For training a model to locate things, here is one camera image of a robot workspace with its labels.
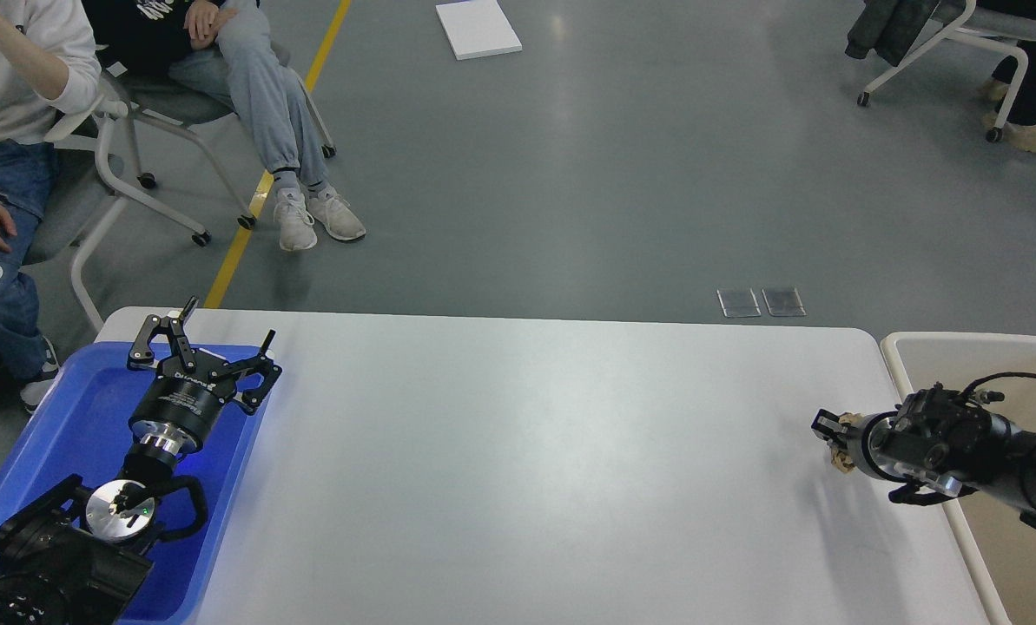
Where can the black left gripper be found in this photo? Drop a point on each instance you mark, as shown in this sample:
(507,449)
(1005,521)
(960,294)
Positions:
(183,395)

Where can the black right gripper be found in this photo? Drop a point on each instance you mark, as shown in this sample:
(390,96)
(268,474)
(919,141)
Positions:
(858,433)

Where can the brown paper ball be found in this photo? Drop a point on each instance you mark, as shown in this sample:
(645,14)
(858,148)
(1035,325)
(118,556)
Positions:
(842,426)

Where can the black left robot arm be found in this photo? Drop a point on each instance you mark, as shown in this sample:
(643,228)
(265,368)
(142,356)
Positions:
(114,500)

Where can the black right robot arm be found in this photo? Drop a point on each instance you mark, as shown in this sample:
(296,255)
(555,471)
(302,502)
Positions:
(938,445)

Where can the right floor socket plate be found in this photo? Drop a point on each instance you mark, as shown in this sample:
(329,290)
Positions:
(784,302)

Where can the floor socket plate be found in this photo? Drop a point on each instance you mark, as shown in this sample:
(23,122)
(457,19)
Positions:
(738,303)
(784,302)

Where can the blue plastic tray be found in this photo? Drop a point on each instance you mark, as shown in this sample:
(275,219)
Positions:
(82,428)

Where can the left floor socket plate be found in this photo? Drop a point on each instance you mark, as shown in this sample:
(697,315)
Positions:
(738,303)

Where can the beige plastic bin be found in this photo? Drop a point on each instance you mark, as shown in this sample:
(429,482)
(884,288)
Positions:
(1000,545)

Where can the grey chair behind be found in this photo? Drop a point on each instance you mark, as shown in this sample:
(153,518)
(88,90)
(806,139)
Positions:
(169,106)

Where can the white grey office chair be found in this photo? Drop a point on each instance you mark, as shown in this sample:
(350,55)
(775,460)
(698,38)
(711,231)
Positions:
(89,195)

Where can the person in grey jeans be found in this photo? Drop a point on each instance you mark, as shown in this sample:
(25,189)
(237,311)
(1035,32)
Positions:
(223,49)

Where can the person in white sweater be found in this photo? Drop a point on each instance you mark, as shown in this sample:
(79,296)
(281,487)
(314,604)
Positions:
(48,67)

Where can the chair with dark jacket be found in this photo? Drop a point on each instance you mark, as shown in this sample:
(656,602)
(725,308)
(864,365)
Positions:
(902,32)

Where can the white flat box on floor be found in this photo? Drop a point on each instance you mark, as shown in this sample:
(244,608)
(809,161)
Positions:
(476,29)

